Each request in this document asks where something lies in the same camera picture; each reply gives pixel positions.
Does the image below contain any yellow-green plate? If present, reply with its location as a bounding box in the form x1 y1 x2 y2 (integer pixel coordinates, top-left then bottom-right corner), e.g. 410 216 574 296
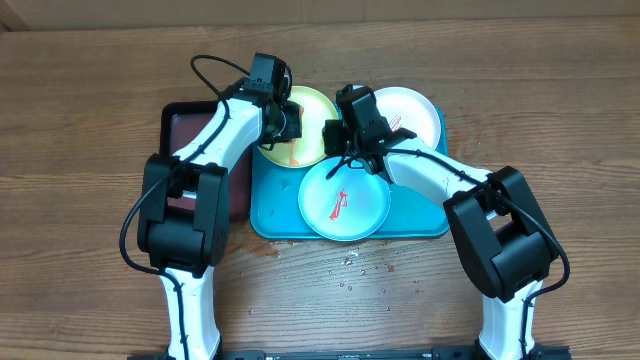
259 86 338 168

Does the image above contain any light blue plate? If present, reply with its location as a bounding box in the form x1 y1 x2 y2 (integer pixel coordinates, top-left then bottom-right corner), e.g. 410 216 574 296
297 157 391 241

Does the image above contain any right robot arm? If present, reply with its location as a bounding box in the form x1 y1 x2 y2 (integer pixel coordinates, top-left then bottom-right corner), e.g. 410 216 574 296
322 115 570 359

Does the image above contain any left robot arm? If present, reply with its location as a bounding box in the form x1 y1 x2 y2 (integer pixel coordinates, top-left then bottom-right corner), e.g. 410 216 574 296
133 98 302 359

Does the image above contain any teal plastic tray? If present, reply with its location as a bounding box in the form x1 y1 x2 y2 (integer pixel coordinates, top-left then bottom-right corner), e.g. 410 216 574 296
249 102 450 241

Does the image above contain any black rectangular sponge tray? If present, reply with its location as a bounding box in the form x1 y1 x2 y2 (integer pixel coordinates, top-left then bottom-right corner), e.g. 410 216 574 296
159 101 252 223

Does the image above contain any white plate with sauce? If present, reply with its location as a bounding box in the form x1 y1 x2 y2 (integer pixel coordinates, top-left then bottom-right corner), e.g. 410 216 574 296
373 87 442 149

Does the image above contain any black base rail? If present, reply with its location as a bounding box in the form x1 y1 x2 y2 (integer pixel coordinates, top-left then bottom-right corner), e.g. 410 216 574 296
127 344 572 360

